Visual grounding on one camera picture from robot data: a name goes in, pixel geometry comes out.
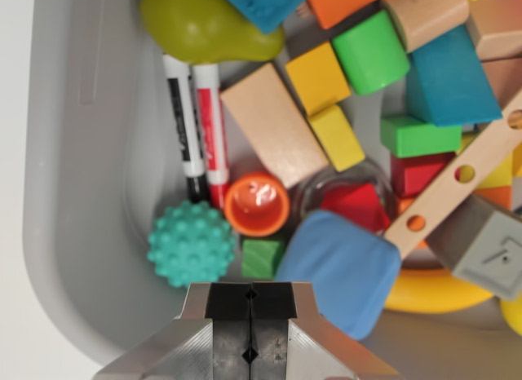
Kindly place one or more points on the blue soft block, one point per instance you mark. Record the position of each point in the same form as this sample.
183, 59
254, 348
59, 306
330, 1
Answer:
338, 270

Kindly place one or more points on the orange-yellow wooden cube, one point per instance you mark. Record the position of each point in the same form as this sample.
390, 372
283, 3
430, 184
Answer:
316, 78

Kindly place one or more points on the orange plastic cup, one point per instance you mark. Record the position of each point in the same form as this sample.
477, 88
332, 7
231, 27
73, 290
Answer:
257, 208

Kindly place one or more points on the red wedge block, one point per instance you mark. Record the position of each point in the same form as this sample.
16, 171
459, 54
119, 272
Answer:
355, 206

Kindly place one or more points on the black whiteboard marker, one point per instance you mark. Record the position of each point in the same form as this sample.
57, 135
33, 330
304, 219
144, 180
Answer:
183, 119

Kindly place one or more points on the olive green toy pear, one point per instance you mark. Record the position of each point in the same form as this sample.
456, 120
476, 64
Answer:
195, 25

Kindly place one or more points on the clear plastic jar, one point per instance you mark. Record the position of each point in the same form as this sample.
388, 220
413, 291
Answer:
306, 192

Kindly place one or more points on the large natural wooden block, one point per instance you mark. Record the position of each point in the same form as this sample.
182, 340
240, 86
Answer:
273, 123

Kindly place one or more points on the natural wooden half cylinder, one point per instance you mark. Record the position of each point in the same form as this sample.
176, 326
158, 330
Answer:
428, 17

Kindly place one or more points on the lemon yellow wooden block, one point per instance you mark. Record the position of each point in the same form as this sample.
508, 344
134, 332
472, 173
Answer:
336, 137

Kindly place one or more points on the green wooden cylinder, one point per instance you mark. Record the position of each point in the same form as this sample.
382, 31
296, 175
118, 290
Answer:
369, 54

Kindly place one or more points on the dark green wooden cube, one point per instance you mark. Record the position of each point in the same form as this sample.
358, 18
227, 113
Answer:
261, 257

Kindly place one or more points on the teal knobby ball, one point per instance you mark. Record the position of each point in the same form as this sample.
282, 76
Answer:
189, 243

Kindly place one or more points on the wooden strip with holes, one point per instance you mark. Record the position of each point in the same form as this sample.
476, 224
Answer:
456, 192

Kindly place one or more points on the teal wooden block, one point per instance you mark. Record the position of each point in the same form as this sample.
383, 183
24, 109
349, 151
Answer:
452, 82

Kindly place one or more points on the gray plastic bin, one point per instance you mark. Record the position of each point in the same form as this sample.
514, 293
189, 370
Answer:
81, 151

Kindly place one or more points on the gray embossed soft cube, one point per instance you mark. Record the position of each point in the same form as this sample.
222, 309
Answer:
481, 245

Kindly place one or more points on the teal embossed soft block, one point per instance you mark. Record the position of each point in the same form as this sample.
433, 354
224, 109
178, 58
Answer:
261, 5

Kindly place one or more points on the orange wooden block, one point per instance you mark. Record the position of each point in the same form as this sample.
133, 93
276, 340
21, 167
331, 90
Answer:
493, 196
338, 5

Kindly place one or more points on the red wooden block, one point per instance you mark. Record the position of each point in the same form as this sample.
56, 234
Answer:
416, 174

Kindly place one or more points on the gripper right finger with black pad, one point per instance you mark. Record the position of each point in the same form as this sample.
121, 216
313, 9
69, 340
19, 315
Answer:
310, 343

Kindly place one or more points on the small orange block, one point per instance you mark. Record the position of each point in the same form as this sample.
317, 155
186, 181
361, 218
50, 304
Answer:
405, 205

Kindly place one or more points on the red whiteboard marker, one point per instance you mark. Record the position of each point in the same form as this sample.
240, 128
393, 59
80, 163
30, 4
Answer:
212, 127

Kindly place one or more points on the green wooden block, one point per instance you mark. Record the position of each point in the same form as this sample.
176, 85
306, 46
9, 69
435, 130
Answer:
420, 137

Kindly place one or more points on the yellow rounded toy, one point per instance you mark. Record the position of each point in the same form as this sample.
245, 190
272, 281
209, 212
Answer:
513, 315

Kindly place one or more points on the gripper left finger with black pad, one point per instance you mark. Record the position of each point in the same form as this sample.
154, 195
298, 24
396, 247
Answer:
195, 339

